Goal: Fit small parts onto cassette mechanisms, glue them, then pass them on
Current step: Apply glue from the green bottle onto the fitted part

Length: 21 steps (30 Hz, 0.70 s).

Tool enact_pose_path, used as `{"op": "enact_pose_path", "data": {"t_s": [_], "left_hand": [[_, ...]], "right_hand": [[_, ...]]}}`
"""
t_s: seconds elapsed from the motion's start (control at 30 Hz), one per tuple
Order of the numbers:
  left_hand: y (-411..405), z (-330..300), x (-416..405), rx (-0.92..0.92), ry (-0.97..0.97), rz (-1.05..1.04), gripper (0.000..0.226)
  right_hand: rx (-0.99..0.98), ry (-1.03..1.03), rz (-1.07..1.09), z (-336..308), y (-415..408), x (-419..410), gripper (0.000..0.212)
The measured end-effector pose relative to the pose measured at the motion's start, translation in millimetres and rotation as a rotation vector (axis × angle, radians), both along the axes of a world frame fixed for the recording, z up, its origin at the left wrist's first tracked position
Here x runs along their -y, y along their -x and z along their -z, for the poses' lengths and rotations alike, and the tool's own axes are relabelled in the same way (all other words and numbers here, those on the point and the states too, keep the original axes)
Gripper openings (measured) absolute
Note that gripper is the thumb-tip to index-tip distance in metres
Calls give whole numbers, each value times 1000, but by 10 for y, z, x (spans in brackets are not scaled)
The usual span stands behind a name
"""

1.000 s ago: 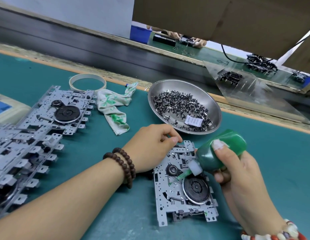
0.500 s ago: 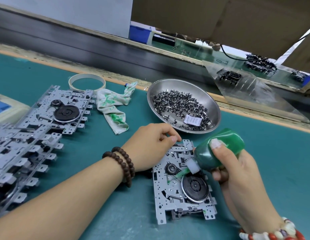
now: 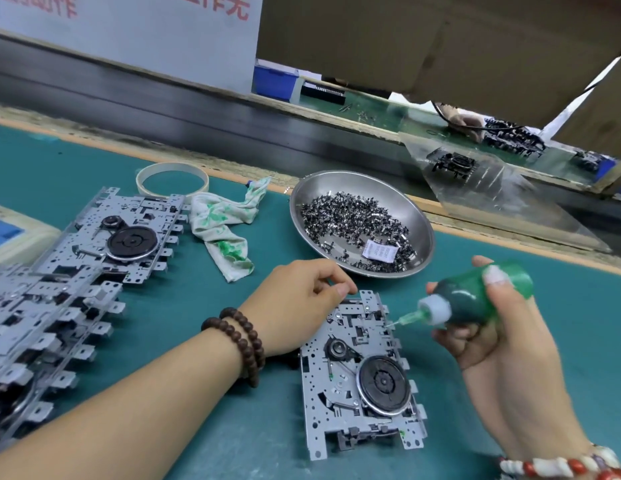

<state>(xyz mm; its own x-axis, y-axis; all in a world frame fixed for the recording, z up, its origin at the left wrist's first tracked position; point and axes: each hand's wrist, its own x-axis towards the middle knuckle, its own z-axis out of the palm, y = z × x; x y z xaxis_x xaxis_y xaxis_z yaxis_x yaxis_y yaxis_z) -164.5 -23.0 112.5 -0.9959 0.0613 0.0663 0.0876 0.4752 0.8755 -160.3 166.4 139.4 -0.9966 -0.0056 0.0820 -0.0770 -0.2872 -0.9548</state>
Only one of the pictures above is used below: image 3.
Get person's right hand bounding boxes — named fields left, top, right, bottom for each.
left=425, top=257, right=592, bottom=461

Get person's left hand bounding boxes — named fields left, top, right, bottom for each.
left=233, top=259, right=359, bottom=358

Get green glue squeeze bottle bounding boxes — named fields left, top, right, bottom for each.
left=395, top=261, right=537, bottom=331

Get pile of small metal parts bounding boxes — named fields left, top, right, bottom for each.
left=300, top=191, right=420, bottom=273

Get white green-stained cloth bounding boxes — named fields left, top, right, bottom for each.
left=188, top=177, right=272, bottom=284

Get round metal bowl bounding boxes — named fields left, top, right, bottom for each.
left=289, top=171, right=437, bottom=280

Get finished mechanisms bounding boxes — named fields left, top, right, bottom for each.
left=431, top=115, right=547, bottom=181

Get black conveyor belt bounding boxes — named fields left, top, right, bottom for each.
left=0, top=35, right=621, bottom=256

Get person's left forearm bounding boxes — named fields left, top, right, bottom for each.
left=0, top=335, right=242, bottom=480

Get clear plastic sheet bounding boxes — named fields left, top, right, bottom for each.
left=401, top=129, right=612, bottom=254

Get black flat box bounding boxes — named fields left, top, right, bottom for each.
left=300, top=81, right=347, bottom=106

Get blue plastic bin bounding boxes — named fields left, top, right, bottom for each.
left=252, top=63, right=302, bottom=104
left=595, top=159, right=621, bottom=196

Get white blue power strip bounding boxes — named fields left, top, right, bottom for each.
left=0, top=201, right=62, bottom=271

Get brown cardboard panel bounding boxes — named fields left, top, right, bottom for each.
left=258, top=0, right=621, bottom=161

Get white paper sign red text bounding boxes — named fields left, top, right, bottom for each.
left=0, top=0, right=264, bottom=96

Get brown bead bracelet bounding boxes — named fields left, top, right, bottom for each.
left=201, top=307, right=266, bottom=388

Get red white bead bracelet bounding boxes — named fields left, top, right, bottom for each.
left=499, top=445, right=621, bottom=480

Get white tape ring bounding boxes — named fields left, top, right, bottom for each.
left=135, top=161, right=210, bottom=201

